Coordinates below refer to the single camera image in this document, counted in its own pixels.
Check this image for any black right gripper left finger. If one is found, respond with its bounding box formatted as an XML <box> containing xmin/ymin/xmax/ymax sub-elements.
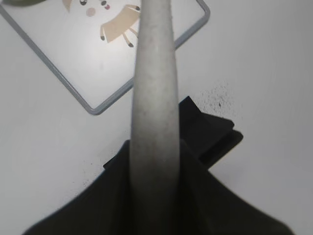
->
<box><xmin>25</xmin><ymin>141</ymin><xmax>134</xmax><ymax>235</ymax></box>

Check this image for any black knife stand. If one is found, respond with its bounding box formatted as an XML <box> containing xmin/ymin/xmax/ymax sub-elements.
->
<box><xmin>103</xmin><ymin>95</ymin><xmax>244</xmax><ymax>172</ymax></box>

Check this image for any knife with white handle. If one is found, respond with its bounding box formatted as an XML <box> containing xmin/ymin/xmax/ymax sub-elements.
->
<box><xmin>130</xmin><ymin>0</ymin><xmax>179</xmax><ymax>235</ymax></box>

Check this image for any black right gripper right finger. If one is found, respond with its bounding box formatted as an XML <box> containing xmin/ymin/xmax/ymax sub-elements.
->
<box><xmin>178</xmin><ymin>141</ymin><xmax>293</xmax><ymax>235</ymax></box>

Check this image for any white cutting board grey rim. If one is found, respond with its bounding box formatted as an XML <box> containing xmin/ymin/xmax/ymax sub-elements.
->
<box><xmin>0</xmin><ymin>0</ymin><xmax>211</xmax><ymax>116</ymax></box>

